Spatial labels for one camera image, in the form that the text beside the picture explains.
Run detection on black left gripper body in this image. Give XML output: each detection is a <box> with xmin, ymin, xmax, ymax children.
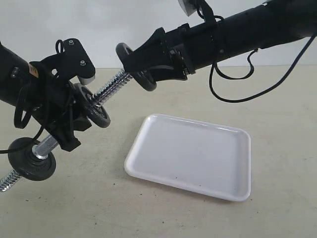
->
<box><xmin>27</xmin><ymin>81</ymin><xmax>84</xmax><ymax>131</ymax></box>

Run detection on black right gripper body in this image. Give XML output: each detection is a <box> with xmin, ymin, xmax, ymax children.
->
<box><xmin>160</xmin><ymin>22</ymin><xmax>223</xmax><ymax>74</ymax></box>

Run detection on black weight plate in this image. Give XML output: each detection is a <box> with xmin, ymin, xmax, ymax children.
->
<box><xmin>74</xmin><ymin>83</ymin><xmax>110</xmax><ymax>128</ymax></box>
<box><xmin>8</xmin><ymin>140</ymin><xmax>56</xmax><ymax>181</ymax></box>
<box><xmin>115</xmin><ymin>43</ymin><xmax>157</xmax><ymax>92</ymax></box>

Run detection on chrome dumbbell bar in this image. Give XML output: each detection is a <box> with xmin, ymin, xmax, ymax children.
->
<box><xmin>0</xmin><ymin>69</ymin><xmax>132</xmax><ymax>192</ymax></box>

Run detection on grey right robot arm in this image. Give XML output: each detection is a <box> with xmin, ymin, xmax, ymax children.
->
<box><xmin>116</xmin><ymin>0</ymin><xmax>317</xmax><ymax>82</ymax></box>

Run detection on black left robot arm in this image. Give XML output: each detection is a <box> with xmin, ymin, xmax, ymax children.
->
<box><xmin>0</xmin><ymin>38</ymin><xmax>96</xmax><ymax>152</ymax></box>

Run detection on white rectangular plastic tray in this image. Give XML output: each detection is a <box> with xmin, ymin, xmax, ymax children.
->
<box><xmin>124</xmin><ymin>114</ymin><xmax>251</xmax><ymax>202</ymax></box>

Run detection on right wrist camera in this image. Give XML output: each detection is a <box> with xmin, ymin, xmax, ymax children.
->
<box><xmin>178</xmin><ymin>0</ymin><xmax>206</xmax><ymax>18</ymax></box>

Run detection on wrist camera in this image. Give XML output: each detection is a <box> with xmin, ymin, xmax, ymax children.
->
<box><xmin>51</xmin><ymin>38</ymin><xmax>96</xmax><ymax>85</ymax></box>
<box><xmin>178</xmin><ymin>0</ymin><xmax>206</xmax><ymax>18</ymax></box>

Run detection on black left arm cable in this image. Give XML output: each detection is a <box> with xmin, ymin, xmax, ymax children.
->
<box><xmin>0</xmin><ymin>104</ymin><xmax>45</xmax><ymax>154</ymax></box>

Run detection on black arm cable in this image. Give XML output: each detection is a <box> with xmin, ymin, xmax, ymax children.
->
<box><xmin>209</xmin><ymin>34</ymin><xmax>317</xmax><ymax>103</ymax></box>
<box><xmin>0</xmin><ymin>104</ymin><xmax>45</xmax><ymax>154</ymax></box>

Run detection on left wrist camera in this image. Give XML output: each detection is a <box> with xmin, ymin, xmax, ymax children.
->
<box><xmin>51</xmin><ymin>38</ymin><xmax>96</xmax><ymax>85</ymax></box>

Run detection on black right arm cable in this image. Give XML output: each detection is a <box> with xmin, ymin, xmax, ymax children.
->
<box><xmin>209</xmin><ymin>34</ymin><xmax>317</xmax><ymax>103</ymax></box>

